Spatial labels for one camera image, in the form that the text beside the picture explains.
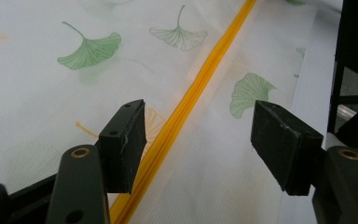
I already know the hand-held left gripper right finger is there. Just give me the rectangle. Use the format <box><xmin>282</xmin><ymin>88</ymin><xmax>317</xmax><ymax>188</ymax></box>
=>
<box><xmin>250</xmin><ymin>100</ymin><xmax>324</xmax><ymax>197</ymax></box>

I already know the black metal stand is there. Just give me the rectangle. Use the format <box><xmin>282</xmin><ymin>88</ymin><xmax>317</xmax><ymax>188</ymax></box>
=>
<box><xmin>326</xmin><ymin>0</ymin><xmax>358</xmax><ymax>148</ymax></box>

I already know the white table mat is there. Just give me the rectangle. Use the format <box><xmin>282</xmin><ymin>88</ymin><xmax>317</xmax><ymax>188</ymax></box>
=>
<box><xmin>276</xmin><ymin>0</ymin><xmax>345</xmax><ymax>224</ymax></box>

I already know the white leaf-print zipper bag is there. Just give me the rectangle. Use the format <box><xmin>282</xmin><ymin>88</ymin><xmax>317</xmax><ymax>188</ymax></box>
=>
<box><xmin>0</xmin><ymin>0</ymin><xmax>319</xmax><ymax>224</ymax></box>

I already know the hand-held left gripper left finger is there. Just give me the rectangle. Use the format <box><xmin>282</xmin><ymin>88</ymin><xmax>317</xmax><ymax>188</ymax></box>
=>
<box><xmin>98</xmin><ymin>99</ymin><xmax>147</xmax><ymax>194</ymax></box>

